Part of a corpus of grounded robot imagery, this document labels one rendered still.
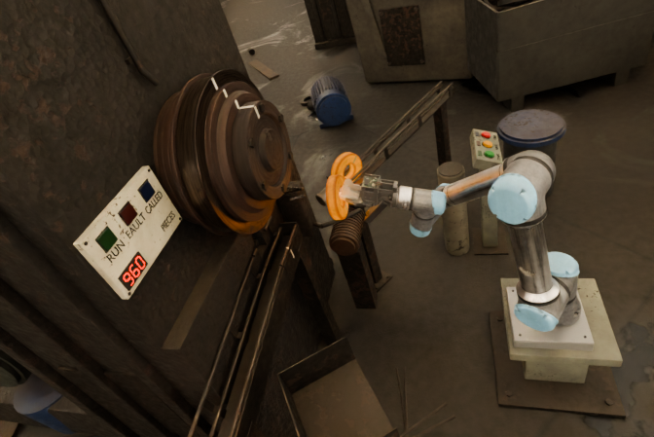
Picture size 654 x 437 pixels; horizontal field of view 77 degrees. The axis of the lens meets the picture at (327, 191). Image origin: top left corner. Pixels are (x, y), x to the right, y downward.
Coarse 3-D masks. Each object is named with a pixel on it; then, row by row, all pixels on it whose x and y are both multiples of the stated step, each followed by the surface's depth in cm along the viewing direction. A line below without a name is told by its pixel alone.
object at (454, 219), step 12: (444, 168) 185; (456, 168) 183; (444, 180) 183; (456, 180) 181; (444, 216) 199; (456, 216) 194; (444, 228) 205; (456, 228) 199; (456, 240) 204; (468, 240) 208; (456, 252) 209
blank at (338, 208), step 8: (336, 176) 136; (328, 184) 134; (336, 184) 134; (328, 192) 133; (336, 192) 133; (328, 200) 132; (336, 200) 132; (344, 200) 142; (328, 208) 133; (336, 208) 133; (344, 208) 139; (336, 216) 135; (344, 216) 138
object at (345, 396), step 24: (312, 360) 108; (336, 360) 112; (288, 384) 109; (312, 384) 113; (336, 384) 111; (360, 384) 110; (288, 408) 98; (312, 408) 108; (336, 408) 107; (360, 408) 106; (312, 432) 104; (336, 432) 103; (360, 432) 102; (384, 432) 100
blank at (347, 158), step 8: (336, 160) 167; (344, 160) 166; (352, 160) 169; (360, 160) 173; (336, 168) 165; (344, 168) 167; (352, 168) 173; (360, 168) 174; (344, 176) 169; (352, 176) 173
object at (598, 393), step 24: (504, 336) 170; (504, 360) 163; (504, 384) 156; (528, 384) 154; (552, 384) 152; (576, 384) 150; (600, 384) 148; (528, 408) 149; (552, 408) 146; (576, 408) 144; (600, 408) 142
